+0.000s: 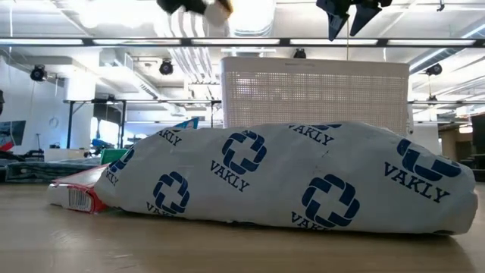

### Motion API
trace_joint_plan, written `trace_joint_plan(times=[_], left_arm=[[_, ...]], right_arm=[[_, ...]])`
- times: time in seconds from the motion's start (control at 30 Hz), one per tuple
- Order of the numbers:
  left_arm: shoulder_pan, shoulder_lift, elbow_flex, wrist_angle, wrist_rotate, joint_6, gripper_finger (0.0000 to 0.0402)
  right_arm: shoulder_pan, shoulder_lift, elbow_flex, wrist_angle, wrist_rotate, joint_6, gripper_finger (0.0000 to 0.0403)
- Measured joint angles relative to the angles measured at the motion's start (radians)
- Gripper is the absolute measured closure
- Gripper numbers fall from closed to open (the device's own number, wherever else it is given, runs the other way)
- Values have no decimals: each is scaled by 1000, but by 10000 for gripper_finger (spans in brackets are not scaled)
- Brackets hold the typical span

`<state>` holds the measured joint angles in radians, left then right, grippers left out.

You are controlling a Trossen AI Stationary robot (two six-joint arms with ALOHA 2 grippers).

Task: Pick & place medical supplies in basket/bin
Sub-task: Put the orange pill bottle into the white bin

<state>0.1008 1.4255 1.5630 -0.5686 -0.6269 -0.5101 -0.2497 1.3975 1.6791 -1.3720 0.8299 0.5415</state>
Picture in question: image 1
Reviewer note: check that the blue patterned folded cloth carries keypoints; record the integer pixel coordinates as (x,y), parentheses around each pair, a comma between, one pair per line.
(45,170)

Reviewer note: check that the red and white carton box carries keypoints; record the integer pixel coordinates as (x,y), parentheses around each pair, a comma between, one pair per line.
(76,193)

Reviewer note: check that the wall poster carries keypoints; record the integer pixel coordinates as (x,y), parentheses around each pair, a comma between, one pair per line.
(11,133)

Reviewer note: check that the white pouch blue cross print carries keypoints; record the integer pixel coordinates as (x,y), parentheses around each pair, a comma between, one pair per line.
(273,178)

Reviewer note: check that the black aluminium rig frame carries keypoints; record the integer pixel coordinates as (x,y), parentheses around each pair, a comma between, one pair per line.
(284,41)

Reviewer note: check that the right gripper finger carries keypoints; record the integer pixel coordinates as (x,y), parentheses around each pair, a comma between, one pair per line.
(363,17)
(335,19)

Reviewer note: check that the black ceiling spotlight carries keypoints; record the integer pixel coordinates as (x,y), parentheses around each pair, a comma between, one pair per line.
(299,53)
(434,69)
(38,73)
(166,67)

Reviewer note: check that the background black frame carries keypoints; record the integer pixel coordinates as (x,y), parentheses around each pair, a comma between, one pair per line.
(123,113)

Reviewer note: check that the white perforated plastic basket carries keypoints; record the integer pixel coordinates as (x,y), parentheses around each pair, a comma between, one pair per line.
(314,95)

